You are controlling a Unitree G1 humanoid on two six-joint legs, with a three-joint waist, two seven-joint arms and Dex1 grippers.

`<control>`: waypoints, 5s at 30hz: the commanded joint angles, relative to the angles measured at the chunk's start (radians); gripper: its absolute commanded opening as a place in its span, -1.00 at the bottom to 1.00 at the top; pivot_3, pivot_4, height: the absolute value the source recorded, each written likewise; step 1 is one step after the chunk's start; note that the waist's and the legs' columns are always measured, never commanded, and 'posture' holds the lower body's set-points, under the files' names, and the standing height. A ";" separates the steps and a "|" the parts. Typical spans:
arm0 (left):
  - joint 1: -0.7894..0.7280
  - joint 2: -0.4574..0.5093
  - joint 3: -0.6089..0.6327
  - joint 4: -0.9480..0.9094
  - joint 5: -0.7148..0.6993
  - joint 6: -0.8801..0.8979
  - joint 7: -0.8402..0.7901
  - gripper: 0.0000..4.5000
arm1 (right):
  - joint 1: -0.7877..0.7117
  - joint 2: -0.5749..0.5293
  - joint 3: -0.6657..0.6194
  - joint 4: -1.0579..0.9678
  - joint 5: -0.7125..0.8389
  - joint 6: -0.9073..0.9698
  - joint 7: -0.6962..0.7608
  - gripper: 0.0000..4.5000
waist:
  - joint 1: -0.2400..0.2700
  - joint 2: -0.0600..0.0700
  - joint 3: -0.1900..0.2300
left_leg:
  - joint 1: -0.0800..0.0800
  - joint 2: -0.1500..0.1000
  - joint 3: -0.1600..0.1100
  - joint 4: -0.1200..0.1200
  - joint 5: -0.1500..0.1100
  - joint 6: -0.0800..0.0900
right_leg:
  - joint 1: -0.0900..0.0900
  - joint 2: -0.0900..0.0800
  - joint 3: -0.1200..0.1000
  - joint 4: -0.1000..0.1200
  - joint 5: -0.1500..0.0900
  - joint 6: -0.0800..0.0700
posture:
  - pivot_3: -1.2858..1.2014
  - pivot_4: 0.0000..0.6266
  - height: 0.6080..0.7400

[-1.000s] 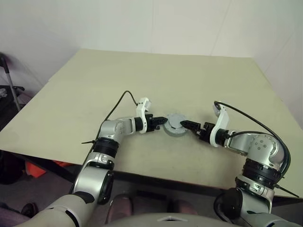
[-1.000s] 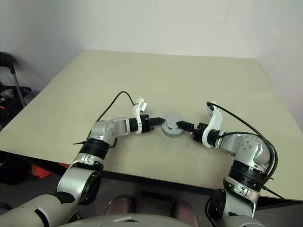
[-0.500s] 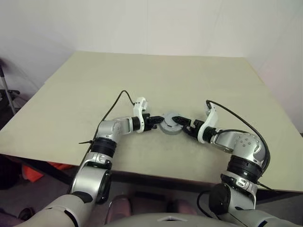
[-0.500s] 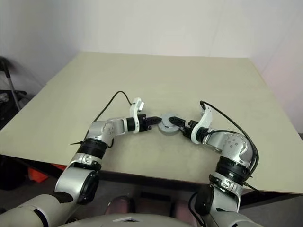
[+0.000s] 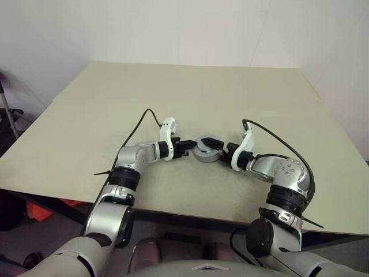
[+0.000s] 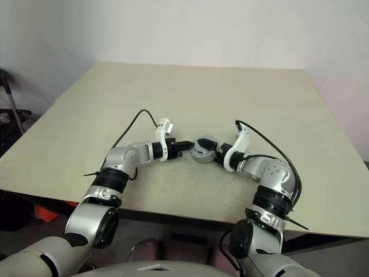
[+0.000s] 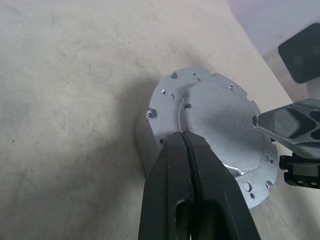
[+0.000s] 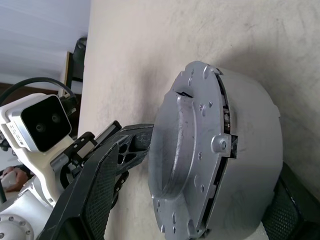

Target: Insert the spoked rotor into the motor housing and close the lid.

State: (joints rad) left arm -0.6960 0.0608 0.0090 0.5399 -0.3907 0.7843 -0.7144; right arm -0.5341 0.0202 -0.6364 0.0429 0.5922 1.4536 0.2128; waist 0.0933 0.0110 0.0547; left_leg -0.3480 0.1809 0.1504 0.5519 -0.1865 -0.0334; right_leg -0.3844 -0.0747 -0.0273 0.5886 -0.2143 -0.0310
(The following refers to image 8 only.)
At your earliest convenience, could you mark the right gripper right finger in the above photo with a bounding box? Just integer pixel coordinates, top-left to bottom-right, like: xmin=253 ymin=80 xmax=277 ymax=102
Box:
xmin=261 ymin=161 xmax=320 ymax=240

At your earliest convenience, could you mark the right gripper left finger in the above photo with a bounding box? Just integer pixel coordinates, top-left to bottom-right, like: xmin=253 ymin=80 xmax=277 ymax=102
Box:
xmin=37 ymin=144 xmax=120 ymax=240

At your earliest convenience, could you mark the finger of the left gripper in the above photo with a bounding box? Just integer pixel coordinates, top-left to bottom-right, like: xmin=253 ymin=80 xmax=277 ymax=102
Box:
xmin=96 ymin=123 xmax=155 ymax=176
xmin=112 ymin=171 xmax=130 ymax=209

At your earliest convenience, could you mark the small grey gear disc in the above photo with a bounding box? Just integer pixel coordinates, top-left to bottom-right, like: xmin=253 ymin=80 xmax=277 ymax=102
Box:
xmin=147 ymin=60 xmax=239 ymax=239

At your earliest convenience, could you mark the grey round motor housing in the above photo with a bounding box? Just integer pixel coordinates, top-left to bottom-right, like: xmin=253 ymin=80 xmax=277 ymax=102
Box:
xmin=199 ymin=66 xmax=284 ymax=240

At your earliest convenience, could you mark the reddish blurred object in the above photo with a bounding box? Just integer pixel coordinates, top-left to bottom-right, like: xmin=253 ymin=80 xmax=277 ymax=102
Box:
xmin=0 ymin=166 xmax=32 ymax=193

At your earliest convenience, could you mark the wooden board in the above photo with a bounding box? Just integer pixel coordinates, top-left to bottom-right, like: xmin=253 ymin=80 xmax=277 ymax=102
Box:
xmin=64 ymin=51 xmax=73 ymax=89

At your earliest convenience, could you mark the black chair back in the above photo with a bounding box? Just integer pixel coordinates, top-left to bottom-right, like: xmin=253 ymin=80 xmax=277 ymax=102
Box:
xmin=71 ymin=36 xmax=88 ymax=83

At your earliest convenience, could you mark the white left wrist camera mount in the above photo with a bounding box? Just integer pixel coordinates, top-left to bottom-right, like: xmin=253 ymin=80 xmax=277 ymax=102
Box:
xmin=0 ymin=92 xmax=76 ymax=208

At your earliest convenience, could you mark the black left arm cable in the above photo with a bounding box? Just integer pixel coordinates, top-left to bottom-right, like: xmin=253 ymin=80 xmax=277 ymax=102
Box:
xmin=0 ymin=76 xmax=79 ymax=117

